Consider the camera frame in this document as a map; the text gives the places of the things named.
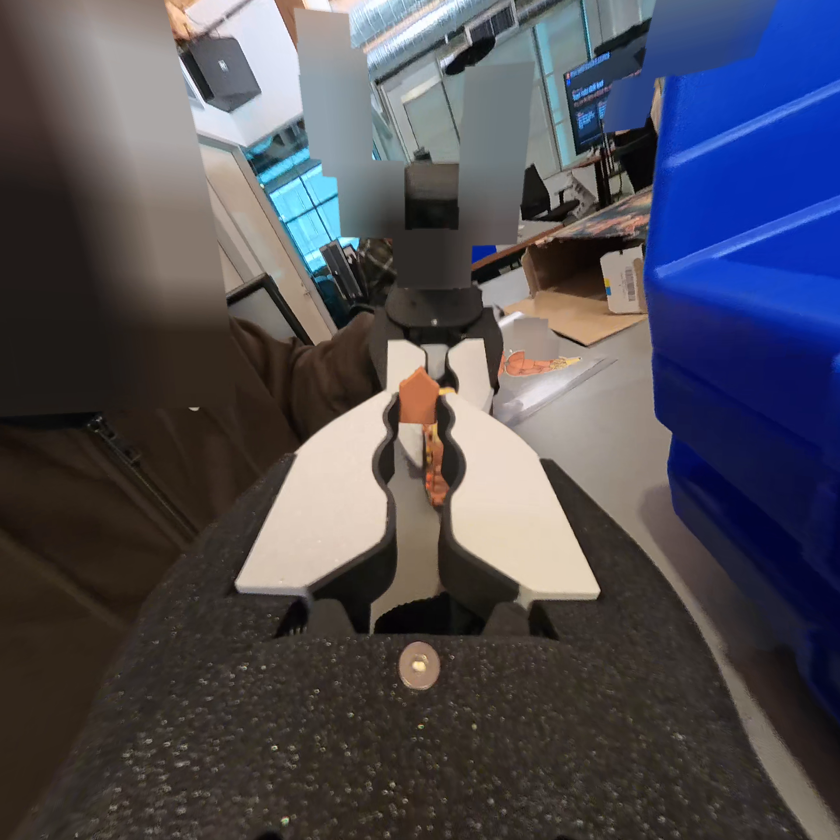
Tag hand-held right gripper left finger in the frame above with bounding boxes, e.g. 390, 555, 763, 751
234, 390, 399, 598

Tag printed instruction booklet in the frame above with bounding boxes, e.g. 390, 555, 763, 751
492, 351, 618, 427

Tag person's left forearm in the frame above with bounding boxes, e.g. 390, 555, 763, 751
230, 308, 380, 448

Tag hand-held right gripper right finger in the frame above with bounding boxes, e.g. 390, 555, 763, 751
438, 394, 602, 603

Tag black framed panel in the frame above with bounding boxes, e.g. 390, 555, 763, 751
226, 272, 316, 345

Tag wall monitor screen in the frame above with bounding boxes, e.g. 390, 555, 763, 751
563, 51, 651, 157

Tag printed cardboard box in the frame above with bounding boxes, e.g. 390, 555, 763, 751
502, 189, 656, 347

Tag black hanging speaker box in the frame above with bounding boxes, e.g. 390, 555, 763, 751
178, 34, 262, 112

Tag silver spiral ventilation duct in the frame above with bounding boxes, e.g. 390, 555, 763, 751
348, 0, 522, 76

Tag blue plastic bin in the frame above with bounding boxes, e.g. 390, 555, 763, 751
643, 0, 840, 716

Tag brown toy brick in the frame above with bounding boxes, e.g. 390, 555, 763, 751
399, 367, 439, 426

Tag white table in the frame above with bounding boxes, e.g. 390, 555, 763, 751
471, 222, 567, 284

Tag black office chair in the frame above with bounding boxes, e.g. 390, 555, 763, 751
320, 239, 366, 309
520, 163, 580, 223

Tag person's brown hoodie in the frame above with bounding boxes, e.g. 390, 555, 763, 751
0, 394, 303, 834

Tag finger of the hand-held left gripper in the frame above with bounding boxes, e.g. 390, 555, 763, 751
445, 339, 494, 416
386, 339, 429, 395

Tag orange and teal brick cluster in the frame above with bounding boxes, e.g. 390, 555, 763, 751
422, 386, 455, 508

